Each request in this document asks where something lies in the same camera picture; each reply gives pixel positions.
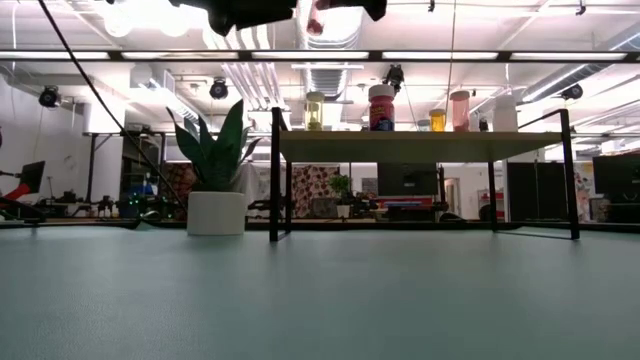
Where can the black screen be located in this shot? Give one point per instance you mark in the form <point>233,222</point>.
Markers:
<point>407,179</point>
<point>617,174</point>

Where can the green table mat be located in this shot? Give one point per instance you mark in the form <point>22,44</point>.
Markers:
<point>150,300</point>

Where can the red table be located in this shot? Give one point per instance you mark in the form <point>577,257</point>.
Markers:
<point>405,201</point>

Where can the red bar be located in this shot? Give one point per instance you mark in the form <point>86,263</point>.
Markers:
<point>17,192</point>

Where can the white draped cloth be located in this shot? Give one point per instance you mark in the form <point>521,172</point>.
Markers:
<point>255,182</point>

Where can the small black monitor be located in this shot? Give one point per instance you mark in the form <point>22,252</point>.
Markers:
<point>32,175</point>

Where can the floral poster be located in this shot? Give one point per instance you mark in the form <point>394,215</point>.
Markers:
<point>590,200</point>

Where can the orange medicine bottle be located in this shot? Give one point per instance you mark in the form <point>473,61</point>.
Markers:
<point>437,122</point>

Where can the pale green medicine bottle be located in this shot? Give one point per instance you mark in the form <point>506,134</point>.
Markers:
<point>315,115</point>

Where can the wooden shelf black legs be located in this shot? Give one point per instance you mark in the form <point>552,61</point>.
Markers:
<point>425,147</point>

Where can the black overhead frame bar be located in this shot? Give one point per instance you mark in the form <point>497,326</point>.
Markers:
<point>245,55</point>

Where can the teal medicine bottle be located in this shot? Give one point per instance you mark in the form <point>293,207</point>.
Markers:
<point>424,126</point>

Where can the black partition panel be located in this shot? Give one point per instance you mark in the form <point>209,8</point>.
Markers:
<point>537,190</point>

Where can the floral patterned board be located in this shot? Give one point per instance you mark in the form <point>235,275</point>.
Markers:
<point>312,190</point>

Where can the silver ventilation duct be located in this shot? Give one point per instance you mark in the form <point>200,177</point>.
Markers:
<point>327,82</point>

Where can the red medicine bottle white cap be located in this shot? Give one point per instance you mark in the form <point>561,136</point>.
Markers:
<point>381,110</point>

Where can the white plant pot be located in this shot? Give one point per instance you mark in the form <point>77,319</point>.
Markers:
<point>216,214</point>

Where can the green snake plant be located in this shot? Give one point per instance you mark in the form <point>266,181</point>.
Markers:
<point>225,150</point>

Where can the small potted plant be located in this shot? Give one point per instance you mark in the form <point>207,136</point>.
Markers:
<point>341,185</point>

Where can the patterned cloth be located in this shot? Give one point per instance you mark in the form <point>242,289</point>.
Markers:
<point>177,175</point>

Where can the black ceiling spotlight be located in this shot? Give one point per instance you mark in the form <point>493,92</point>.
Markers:
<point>571,91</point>
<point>395,75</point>
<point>218,89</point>
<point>48,96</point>

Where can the pink medicine bottle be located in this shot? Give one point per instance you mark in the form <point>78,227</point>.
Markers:
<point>460,112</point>

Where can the black table frame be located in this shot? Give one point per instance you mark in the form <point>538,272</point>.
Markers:
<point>400,226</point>

